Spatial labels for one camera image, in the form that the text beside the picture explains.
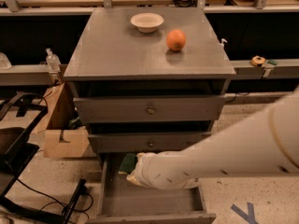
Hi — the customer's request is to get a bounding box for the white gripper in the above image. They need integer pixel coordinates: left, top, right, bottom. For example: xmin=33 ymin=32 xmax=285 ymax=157
xmin=126 ymin=152 xmax=174 ymax=189

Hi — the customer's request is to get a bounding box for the green yellow sponge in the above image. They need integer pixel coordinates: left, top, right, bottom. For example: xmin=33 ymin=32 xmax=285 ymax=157
xmin=119 ymin=153 xmax=137 ymax=175

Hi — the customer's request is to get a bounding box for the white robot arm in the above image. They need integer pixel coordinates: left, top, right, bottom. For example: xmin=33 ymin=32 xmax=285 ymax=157
xmin=127 ymin=91 xmax=299 ymax=189

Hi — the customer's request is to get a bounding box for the middle grey drawer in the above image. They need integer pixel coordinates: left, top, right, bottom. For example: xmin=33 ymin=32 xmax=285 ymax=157
xmin=89 ymin=132 xmax=210 ymax=153

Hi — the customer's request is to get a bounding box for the bottom grey open drawer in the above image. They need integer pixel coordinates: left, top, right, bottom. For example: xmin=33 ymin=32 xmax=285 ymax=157
xmin=89 ymin=153 xmax=216 ymax=224

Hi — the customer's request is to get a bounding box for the top grey drawer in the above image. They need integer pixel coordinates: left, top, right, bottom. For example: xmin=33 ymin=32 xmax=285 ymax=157
xmin=74 ymin=95 xmax=224 ymax=123

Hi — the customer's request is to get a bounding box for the grey wooden drawer cabinet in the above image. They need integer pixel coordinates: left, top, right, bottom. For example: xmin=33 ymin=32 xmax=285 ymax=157
xmin=63 ymin=7 xmax=236 ymax=179

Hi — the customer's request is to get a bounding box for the cardboard box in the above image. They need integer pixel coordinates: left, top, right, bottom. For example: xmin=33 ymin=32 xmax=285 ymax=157
xmin=33 ymin=83 xmax=93 ymax=159

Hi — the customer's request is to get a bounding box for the orange fruit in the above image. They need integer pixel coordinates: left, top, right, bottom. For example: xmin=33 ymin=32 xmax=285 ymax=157
xmin=166 ymin=30 xmax=186 ymax=51

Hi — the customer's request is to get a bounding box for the clear plastic bottle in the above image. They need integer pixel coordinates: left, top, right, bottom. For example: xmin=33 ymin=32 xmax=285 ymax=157
xmin=46 ymin=49 xmax=61 ymax=72

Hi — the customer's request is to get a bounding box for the white bowl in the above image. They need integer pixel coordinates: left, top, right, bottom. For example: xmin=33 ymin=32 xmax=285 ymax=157
xmin=131 ymin=13 xmax=164 ymax=34

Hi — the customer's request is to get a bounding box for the small white pump bottle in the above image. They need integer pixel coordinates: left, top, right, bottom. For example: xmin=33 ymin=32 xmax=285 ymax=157
xmin=221 ymin=38 xmax=227 ymax=49

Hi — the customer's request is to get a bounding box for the green small object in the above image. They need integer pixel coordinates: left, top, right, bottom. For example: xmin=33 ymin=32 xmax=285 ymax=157
xmin=267 ymin=60 xmax=278 ymax=65

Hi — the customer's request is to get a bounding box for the black floor cable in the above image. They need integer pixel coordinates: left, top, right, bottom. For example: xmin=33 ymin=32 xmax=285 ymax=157
xmin=16 ymin=177 xmax=94 ymax=224

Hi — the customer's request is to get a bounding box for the black chair frame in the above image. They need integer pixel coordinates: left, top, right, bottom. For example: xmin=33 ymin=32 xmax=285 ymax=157
xmin=0 ymin=91 xmax=86 ymax=224

